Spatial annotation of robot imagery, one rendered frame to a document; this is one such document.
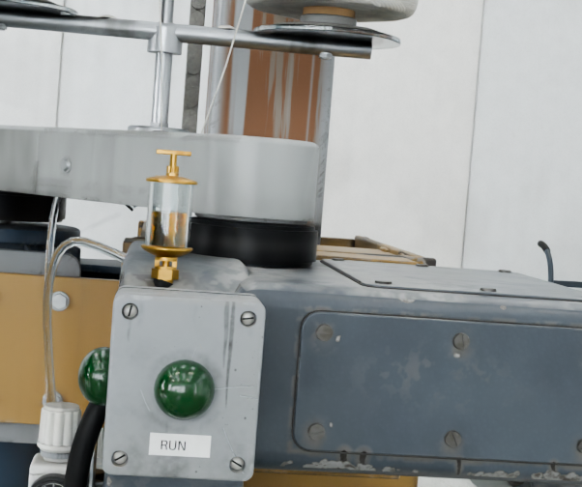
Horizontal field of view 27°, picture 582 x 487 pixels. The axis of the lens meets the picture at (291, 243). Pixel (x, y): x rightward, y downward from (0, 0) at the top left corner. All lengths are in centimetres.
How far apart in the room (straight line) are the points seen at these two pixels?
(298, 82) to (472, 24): 491
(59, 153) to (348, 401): 34
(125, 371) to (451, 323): 18
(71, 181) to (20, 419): 25
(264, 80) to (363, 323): 52
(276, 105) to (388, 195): 478
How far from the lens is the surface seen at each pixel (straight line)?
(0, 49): 588
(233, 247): 76
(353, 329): 66
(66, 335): 103
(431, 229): 597
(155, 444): 61
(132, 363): 60
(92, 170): 87
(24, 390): 104
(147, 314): 60
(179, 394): 59
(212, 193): 77
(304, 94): 115
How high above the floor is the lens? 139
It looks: 3 degrees down
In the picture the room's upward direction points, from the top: 4 degrees clockwise
